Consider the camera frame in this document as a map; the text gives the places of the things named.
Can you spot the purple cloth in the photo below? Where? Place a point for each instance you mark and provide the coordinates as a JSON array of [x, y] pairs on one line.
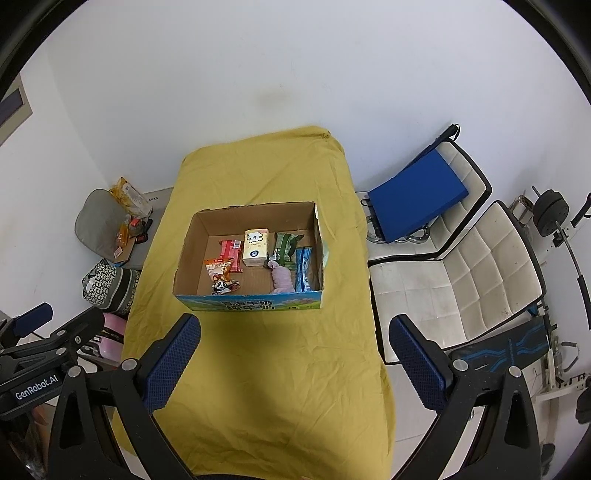
[[282, 279]]

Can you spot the black barbell weight plate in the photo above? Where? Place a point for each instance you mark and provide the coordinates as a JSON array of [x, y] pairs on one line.
[[549, 212]]

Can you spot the metal barbell bar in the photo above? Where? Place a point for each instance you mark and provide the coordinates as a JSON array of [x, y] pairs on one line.
[[575, 267]]

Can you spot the yellow tissue pack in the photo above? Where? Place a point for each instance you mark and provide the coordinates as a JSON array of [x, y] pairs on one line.
[[255, 247]]

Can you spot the orange drink bottle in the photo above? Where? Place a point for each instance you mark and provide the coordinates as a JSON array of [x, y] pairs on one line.
[[123, 230]]

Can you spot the grey flat panel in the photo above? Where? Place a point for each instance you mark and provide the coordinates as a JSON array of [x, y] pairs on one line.
[[157, 197]]

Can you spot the green tissue packet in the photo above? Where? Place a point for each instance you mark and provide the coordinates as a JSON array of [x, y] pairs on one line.
[[284, 247]]

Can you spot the pink suitcase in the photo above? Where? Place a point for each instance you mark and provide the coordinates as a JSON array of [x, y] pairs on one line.
[[113, 330]]

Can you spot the black and white patterned bag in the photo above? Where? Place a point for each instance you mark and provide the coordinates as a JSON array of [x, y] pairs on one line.
[[111, 286]]

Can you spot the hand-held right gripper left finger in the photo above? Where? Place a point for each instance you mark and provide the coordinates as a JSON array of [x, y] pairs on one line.
[[171, 364]]

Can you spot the yellow bed sheet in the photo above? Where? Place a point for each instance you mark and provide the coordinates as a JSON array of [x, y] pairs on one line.
[[268, 369]]

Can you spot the blue cushion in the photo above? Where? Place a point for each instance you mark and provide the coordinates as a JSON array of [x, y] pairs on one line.
[[415, 198]]

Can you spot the cardboard box blue print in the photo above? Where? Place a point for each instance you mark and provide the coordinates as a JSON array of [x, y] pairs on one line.
[[249, 303]]

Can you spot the dark framed wall panel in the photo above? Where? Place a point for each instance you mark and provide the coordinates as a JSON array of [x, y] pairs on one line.
[[11, 110]]

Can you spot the brown cardboard piece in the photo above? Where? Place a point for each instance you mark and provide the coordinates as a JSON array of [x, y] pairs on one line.
[[122, 253]]

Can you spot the grey cushioned floor chair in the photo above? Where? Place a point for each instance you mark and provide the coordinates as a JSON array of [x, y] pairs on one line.
[[94, 221]]

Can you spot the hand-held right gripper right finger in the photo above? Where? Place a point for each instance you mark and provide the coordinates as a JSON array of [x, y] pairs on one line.
[[418, 364]]

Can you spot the clear yellow snack bag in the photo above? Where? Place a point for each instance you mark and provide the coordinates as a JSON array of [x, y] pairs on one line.
[[129, 196]]

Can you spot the long blue snack packet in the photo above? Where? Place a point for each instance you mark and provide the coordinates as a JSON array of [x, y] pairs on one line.
[[303, 270]]

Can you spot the white quilted chair black frame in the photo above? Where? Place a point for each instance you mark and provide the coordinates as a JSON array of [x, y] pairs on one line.
[[461, 277], [466, 166]]

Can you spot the orange panda snack packet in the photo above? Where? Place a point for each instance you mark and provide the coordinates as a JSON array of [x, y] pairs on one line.
[[221, 274]]

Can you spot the red snack packet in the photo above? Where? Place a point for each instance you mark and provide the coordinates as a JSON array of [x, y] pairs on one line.
[[229, 254]]

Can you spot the white metal bench frame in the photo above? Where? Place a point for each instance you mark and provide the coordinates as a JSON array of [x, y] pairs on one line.
[[552, 369]]

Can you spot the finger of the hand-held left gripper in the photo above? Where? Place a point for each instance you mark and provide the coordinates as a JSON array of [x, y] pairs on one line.
[[32, 319], [83, 330]]

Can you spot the black weight bench pad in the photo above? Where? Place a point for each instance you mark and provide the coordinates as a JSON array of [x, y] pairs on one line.
[[503, 346]]

